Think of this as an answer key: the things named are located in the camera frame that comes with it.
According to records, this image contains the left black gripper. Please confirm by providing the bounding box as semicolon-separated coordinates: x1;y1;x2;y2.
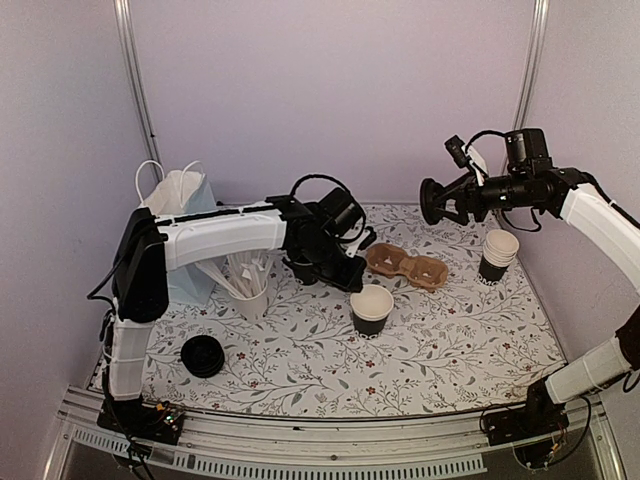
300;237;369;295

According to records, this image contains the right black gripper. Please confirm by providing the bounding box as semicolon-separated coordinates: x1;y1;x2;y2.
429;169;532;225

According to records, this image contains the single black paper cup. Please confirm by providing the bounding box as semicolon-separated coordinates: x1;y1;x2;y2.
349;284;394;339

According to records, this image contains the single black cup lid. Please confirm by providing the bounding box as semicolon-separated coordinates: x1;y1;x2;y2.
419;178;444;225

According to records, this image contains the stack of paper cups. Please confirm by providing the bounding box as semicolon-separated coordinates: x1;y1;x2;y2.
478;229;520;286

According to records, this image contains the stack of black lids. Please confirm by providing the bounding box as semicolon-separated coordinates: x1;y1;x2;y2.
180;335;225;379

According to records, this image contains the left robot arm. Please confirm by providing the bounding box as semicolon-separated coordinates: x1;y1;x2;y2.
101;180;377;434

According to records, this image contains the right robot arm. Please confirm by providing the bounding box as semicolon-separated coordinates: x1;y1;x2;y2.
420;128;639;439

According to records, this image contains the black lidded coffee cup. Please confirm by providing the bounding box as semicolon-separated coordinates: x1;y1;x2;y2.
285;260;319;286

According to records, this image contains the brown cardboard cup carrier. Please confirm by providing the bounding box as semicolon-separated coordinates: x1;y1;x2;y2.
366;243;449;293

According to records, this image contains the floral table mat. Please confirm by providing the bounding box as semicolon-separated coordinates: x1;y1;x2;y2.
141;205;565;418

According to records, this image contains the white cup holding straws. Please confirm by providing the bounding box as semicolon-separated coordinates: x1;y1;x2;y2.
229;282;268;322

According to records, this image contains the bundle of wrapped straws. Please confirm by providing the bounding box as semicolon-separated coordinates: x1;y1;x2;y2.
196;250;274;300

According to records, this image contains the light blue paper bag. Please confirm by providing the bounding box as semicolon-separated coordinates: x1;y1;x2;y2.
135;159;221;305

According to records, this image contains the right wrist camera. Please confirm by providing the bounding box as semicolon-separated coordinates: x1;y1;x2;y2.
444;135;489;186

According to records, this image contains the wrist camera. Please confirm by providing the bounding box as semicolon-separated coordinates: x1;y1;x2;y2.
343;226;377;258
444;135;489;186

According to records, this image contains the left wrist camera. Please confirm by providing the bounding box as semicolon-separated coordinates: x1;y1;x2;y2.
343;226;377;258

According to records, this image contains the front aluminium rail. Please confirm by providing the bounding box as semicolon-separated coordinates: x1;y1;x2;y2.
45;393;625;479

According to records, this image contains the right aluminium frame post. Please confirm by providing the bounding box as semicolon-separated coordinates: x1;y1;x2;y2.
512;0;550;130

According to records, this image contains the aluminium frame post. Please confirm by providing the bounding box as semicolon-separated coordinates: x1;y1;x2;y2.
512;0;550;130
113;0;162;164

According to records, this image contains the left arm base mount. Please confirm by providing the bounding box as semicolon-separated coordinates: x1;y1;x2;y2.
97;398;184;446

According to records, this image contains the left aluminium frame post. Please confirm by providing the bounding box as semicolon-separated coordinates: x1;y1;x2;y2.
113;0;162;164

